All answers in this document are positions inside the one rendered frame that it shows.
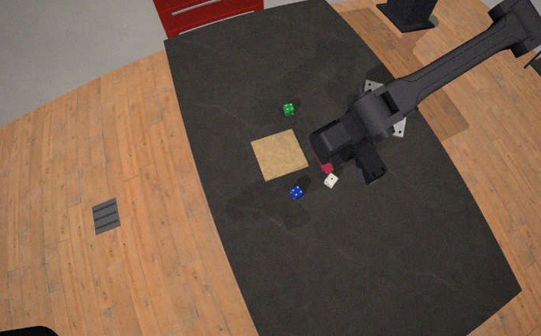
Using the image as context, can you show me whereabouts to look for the green dice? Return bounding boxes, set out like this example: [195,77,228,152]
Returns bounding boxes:
[284,103,294,116]

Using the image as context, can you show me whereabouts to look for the tan flat mat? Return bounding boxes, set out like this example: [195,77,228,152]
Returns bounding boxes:
[250,129,309,182]

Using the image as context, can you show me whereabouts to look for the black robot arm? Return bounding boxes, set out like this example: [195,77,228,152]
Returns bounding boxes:
[309,0,541,185]

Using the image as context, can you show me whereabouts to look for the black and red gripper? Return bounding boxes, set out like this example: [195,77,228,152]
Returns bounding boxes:
[313,140,376,174]

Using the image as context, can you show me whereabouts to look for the blue dice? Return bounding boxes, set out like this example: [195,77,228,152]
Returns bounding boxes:
[290,185,304,200]

